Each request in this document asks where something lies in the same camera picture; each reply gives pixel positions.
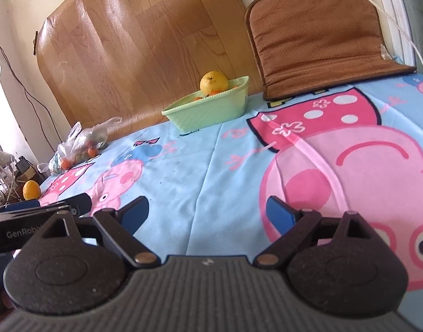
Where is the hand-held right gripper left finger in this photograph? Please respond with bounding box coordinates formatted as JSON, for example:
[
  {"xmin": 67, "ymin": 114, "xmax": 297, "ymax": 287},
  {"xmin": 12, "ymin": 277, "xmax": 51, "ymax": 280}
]
[{"xmin": 42, "ymin": 195, "xmax": 160, "ymax": 269}]

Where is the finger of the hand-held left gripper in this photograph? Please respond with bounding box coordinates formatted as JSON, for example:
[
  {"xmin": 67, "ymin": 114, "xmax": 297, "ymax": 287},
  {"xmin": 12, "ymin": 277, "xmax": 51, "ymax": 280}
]
[{"xmin": 0, "ymin": 194, "xmax": 92, "ymax": 218}]

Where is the printed blue blanket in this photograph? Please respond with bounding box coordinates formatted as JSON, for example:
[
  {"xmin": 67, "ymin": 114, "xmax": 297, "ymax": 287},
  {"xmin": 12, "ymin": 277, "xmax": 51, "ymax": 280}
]
[{"xmin": 35, "ymin": 72, "xmax": 423, "ymax": 293}]

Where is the wood pattern board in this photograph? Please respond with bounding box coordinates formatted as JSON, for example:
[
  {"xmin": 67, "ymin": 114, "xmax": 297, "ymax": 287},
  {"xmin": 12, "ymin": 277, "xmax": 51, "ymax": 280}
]
[{"xmin": 33, "ymin": 0, "xmax": 265, "ymax": 131}]

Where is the black wall wire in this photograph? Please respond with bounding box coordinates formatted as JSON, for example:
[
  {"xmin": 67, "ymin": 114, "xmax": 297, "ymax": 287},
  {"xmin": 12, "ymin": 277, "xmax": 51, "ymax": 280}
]
[{"xmin": 0, "ymin": 30, "xmax": 81, "ymax": 129}]

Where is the dark box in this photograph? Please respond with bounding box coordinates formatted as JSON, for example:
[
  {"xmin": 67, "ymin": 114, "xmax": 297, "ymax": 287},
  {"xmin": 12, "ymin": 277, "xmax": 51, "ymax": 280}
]
[{"xmin": 15, "ymin": 156, "xmax": 40, "ymax": 178}]

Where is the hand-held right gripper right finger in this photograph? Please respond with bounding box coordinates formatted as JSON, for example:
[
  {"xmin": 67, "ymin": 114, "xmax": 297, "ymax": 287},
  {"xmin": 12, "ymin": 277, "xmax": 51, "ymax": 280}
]
[{"xmin": 255, "ymin": 195, "xmax": 375, "ymax": 268}]

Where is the brown seat cushion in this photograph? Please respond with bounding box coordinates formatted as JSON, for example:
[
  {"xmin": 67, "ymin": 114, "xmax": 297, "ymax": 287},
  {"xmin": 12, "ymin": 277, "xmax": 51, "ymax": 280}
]
[{"xmin": 244, "ymin": 0, "xmax": 417, "ymax": 102}]

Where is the white cable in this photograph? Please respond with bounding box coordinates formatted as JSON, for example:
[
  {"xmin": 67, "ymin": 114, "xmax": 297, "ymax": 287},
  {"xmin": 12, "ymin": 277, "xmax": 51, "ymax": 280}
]
[{"xmin": 336, "ymin": 0, "xmax": 423, "ymax": 79}]

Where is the light green dish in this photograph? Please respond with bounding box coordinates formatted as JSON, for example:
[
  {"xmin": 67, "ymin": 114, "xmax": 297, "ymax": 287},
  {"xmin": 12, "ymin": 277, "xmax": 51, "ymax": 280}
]
[{"xmin": 162, "ymin": 75, "xmax": 250, "ymax": 133}]

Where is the clear plastic bag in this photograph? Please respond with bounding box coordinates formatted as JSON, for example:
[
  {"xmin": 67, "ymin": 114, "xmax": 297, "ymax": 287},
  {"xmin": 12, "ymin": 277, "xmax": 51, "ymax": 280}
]
[{"xmin": 48, "ymin": 116, "xmax": 123, "ymax": 177}]

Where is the large yellow orange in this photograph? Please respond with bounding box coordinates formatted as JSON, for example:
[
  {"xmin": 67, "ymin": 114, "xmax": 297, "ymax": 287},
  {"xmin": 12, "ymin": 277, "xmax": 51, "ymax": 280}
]
[
  {"xmin": 22, "ymin": 180, "xmax": 41, "ymax": 201},
  {"xmin": 199, "ymin": 71, "xmax": 230, "ymax": 97}
]

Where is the white wire rack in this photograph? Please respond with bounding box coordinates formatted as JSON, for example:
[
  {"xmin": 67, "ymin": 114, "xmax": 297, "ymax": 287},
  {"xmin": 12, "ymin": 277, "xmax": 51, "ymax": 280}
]
[{"xmin": 0, "ymin": 150, "xmax": 25, "ymax": 205}]

